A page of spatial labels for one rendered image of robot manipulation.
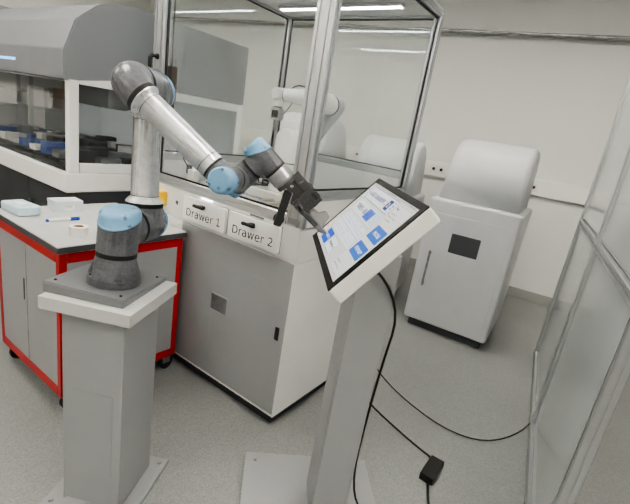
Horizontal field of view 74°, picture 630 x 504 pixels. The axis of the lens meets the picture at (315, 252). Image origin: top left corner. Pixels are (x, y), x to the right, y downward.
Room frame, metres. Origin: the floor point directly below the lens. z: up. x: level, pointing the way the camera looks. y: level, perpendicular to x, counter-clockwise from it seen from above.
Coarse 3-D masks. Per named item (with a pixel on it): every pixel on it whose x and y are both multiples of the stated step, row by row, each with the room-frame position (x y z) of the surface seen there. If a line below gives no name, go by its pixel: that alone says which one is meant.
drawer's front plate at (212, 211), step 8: (184, 200) 1.95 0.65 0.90; (192, 200) 1.92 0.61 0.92; (200, 200) 1.89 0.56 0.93; (184, 208) 1.95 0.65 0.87; (192, 208) 1.92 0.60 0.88; (208, 208) 1.86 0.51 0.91; (216, 208) 1.83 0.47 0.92; (224, 208) 1.81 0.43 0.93; (184, 216) 1.94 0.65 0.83; (192, 216) 1.91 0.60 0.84; (200, 216) 1.88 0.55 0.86; (208, 216) 1.85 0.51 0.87; (216, 216) 1.82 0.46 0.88; (224, 216) 1.80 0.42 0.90; (200, 224) 1.88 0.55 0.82; (208, 224) 1.85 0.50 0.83; (216, 224) 1.82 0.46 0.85; (224, 224) 1.80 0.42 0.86; (224, 232) 1.80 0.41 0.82
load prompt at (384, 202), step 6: (372, 192) 1.38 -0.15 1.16; (378, 192) 1.33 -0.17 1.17; (384, 192) 1.29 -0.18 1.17; (366, 198) 1.37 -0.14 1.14; (372, 198) 1.32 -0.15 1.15; (378, 198) 1.28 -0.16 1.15; (384, 198) 1.24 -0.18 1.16; (390, 198) 1.20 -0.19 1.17; (378, 204) 1.23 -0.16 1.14; (384, 204) 1.19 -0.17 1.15; (390, 204) 1.16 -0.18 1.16; (396, 204) 1.12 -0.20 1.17; (384, 210) 1.15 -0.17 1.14; (390, 210) 1.12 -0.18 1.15
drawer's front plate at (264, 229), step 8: (232, 216) 1.77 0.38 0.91; (240, 216) 1.74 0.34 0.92; (248, 216) 1.73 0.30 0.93; (232, 224) 1.77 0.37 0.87; (240, 224) 1.74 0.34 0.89; (256, 224) 1.69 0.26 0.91; (264, 224) 1.67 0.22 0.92; (272, 224) 1.66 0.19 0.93; (232, 232) 1.76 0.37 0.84; (240, 232) 1.74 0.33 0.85; (256, 232) 1.69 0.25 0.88; (264, 232) 1.66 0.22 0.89; (272, 232) 1.64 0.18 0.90; (280, 232) 1.63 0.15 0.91; (248, 240) 1.71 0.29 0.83; (256, 240) 1.68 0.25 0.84; (264, 240) 1.66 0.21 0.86; (272, 240) 1.64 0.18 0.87; (280, 240) 1.63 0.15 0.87; (264, 248) 1.66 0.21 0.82; (272, 248) 1.63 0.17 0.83
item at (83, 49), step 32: (0, 32) 2.58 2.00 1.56; (32, 32) 2.35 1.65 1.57; (64, 32) 2.17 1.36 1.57; (96, 32) 2.24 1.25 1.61; (128, 32) 2.38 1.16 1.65; (0, 64) 2.53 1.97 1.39; (32, 64) 2.30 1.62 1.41; (64, 64) 2.12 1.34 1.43; (96, 64) 2.24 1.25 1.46; (0, 160) 2.58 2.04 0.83; (32, 160) 2.34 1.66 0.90; (0, 192) 2.77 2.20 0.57; (32, 192) 2.49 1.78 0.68; (64, 192) 2.27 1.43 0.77; (96, 192) 2.27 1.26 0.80; (128, 192) 2.43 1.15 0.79
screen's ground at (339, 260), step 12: (360, 204) 1.36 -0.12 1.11; (372, 204) 1.27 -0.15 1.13; (408, 204) 1.06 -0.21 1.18; (384, 216) 1.11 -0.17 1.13; (396, 216) 1.05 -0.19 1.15; (408, 216) 0.99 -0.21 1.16; (372, 228) 1.09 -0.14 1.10; (384, 228) 1.03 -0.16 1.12; (396, 228) 0.98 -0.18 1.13; (324, 252) 1.20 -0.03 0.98; (336, 252) 1.13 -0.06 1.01; (348, 252) 1.06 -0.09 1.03; (336, 264) 1.05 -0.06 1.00; (348, 264) 0.99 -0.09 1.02; (336, 276) 0.98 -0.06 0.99
